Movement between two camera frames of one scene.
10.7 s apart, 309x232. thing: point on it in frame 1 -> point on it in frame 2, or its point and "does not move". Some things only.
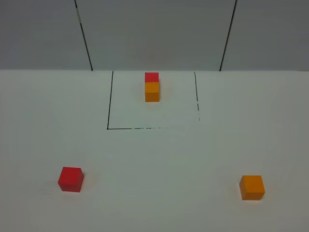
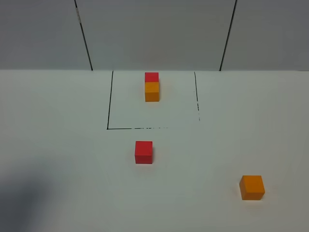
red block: x=70 y=179 -> x=143 y=153
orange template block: x=152 y=92 does not move
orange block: x=251 y=187 does not move
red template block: x=151 y=77 does not move
